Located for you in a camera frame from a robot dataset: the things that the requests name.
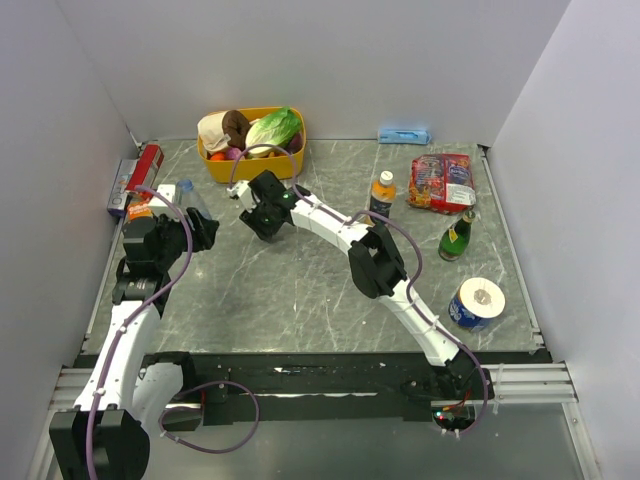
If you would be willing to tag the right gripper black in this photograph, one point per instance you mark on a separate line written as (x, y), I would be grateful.
(251, 220)

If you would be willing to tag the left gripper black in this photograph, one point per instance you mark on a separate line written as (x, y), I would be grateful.
(202, 230)

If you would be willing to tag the clear blue water bottle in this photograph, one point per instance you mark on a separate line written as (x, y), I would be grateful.
(189, 197)

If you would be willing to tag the orange drink bottle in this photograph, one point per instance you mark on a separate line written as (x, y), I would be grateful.
(381, 198)

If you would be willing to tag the white bottle cap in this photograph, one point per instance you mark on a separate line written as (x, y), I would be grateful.
(386, 178)

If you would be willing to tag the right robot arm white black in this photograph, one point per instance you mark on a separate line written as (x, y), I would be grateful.
(377, 270)

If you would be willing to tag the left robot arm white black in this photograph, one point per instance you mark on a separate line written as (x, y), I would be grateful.
(106, 433)

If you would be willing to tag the yellow plastic basket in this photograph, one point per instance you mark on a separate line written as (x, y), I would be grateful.
(235, 164)

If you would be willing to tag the orange razor box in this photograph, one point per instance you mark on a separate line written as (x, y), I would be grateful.
(138, 208)

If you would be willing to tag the red box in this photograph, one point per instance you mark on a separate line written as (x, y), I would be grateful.
(147, 167)

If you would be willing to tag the purple grey box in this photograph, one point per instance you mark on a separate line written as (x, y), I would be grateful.
(118, 198)

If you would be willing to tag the plush cabbage toy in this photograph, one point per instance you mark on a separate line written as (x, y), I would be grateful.
(276, 128)

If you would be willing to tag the brown beige plush toy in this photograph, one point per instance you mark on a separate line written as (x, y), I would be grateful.
(223, 130)

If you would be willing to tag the blue tissue pack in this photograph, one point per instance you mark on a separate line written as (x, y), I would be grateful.
(403, 136)

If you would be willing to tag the red snack bag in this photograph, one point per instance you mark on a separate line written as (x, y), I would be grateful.
(442, 183)

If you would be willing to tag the small dark jar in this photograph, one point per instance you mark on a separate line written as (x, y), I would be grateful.
(456, 238)

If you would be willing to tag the white blue can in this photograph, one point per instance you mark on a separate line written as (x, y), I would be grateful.
(476, 303)

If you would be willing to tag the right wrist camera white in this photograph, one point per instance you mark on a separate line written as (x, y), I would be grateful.
(242, 192)

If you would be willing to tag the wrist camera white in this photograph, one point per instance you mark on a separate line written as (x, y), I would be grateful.
(158, 206)
(242, 192)

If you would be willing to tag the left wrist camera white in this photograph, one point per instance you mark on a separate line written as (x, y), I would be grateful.
(158, 206)

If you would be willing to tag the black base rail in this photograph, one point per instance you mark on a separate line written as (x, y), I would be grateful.
(318, 386)

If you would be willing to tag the aluminium frame rail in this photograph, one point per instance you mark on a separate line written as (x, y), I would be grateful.
(532, 383)

